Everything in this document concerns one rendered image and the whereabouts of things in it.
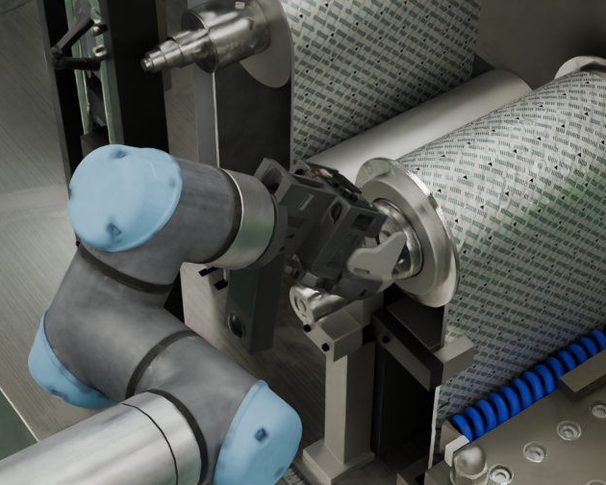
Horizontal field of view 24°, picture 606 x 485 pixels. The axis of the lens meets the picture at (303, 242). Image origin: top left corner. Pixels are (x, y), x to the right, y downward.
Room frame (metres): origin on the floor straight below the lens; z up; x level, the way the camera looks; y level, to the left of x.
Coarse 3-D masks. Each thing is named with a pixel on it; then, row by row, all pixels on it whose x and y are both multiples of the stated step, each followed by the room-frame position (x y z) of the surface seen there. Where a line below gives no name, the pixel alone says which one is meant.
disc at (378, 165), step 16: (368, 160) 0.94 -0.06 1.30; (384, 160) 0.92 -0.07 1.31; (368, 176) 0.94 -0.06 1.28; (400, 176) 0.90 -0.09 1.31; (416, 176) 0.89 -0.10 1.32; (416, 192) 0.88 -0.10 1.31; (432, 208) 0.87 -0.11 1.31; (448, 224) 0.86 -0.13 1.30; (448, 240) 0.85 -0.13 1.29; (448, 256) 0.84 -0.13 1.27; (448, 272) 0.84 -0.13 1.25; (400, 288) 0.89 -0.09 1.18; (448, 288) 0.84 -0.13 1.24; (432, 304) 0.86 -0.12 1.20
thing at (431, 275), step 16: (384, 176) 0.92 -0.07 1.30; (368, 192) 0.92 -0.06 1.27; (384, 192) 0.90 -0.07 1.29; (400, 192) 0.89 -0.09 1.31; (400, 208) 0.89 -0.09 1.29; (416, 208) 0.87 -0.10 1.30; (416, 224) 0.87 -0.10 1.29; (432, 224) 0.86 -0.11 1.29; (432, 240) 0.85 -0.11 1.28; (432, 256) 0.85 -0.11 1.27; (432, 272) 0.85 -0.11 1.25; (416, 288) 0.86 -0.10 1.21; (432, 288) 0.85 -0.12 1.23
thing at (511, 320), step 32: (544, 256) 0.92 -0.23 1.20; (576, 256) 0.94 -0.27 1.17; (480, 288) 0.87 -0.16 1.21; (512, 288) 0.89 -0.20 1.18; (544, 288) 0.92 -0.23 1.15; (576, 288) 0.95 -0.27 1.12; (448, 320) 0.85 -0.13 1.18; (480, 320) 0.87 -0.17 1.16; (512, 320) 0.90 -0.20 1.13; (544, 320) 0.93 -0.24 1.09; (576, 320) 0.96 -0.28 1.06; (480, 352) 0.88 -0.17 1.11; (512, 352) 0.90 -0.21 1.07; (544, 352) 0.93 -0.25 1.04; (448, 384) 0.85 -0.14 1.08; (480, 384) 0.88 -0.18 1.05; (448, 416) 0.86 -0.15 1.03
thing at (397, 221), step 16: (384, 208) 0.89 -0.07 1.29; (384, 224) 0.89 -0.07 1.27; (400, 224) 0.87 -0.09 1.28; (368, 240) 0.90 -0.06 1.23; (384, 240) 0.88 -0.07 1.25; (416, 240) 0.87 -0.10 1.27; (400, 256) 0.87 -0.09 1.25; (416, 256) 0.86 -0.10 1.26; (400, 272) 0.86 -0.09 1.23; (416, 272) 0.86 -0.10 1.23
